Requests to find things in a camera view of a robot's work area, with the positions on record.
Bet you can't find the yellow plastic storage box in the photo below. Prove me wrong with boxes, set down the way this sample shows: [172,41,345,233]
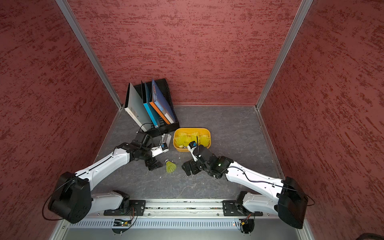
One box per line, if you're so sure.
[173,128,212,152]

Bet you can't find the aluminium corner post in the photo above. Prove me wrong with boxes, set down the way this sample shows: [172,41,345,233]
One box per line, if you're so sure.
[56,0,123,111]
[255,0,313,111]

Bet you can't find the orange blue book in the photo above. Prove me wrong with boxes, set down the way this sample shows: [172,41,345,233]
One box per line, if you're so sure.
[150,79,176,125]

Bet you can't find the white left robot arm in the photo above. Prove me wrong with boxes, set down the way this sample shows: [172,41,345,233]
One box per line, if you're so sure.
[45,142,169,224]

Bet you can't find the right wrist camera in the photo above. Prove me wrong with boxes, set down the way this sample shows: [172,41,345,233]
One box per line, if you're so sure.
[187,141,213,163]

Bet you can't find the black mesh file organizer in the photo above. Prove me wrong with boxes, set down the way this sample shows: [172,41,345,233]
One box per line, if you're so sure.
[134,79,180,137]

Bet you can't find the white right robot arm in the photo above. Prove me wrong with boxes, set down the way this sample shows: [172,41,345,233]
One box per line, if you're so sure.
[182,155,309,229]

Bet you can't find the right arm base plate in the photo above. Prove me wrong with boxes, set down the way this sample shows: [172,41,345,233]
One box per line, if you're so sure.
[222,201,263,217]

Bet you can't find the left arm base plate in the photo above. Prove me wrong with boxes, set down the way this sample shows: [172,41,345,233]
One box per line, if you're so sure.
[104,200,147,217]

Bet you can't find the teal book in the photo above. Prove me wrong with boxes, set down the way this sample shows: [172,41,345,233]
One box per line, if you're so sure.
[141,82,161,128]

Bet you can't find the right aluminium corner post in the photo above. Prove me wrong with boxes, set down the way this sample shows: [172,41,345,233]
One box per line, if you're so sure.
[255,0,313,111]

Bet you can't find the left aluminium corner post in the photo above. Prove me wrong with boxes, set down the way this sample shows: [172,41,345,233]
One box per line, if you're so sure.
[56,0,123,111]

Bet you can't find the white grey book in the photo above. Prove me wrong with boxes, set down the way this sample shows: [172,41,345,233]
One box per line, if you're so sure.
[125,83,152,132]

